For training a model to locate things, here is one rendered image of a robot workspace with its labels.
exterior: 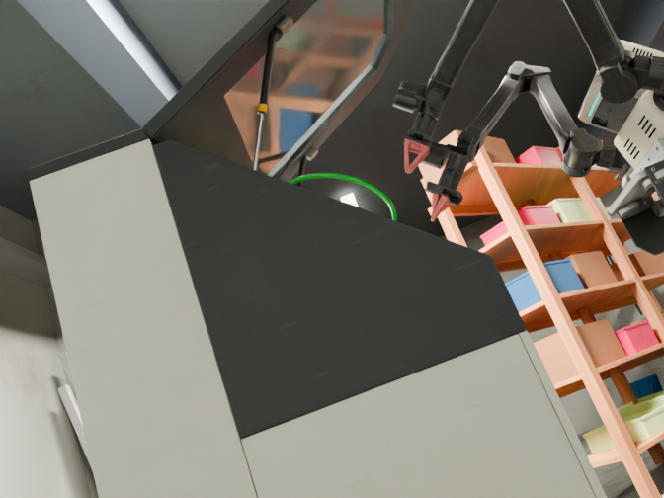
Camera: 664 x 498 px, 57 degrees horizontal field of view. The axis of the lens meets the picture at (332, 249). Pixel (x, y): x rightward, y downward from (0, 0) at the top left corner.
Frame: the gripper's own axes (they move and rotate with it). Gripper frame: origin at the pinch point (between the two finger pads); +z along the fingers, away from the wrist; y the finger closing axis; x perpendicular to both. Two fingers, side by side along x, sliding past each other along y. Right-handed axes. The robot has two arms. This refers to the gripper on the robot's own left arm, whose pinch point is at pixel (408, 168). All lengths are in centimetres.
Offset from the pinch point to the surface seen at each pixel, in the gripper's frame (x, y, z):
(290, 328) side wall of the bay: -7, 46, 43
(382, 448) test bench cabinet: 18, 51, 56
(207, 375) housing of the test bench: -18, 51, 57
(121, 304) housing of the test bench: -41, 48, 51
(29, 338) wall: -189, -167, 146
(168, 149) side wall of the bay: -48, 37, 18
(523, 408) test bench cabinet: 39, 47, 40
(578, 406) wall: 232, -591, 121
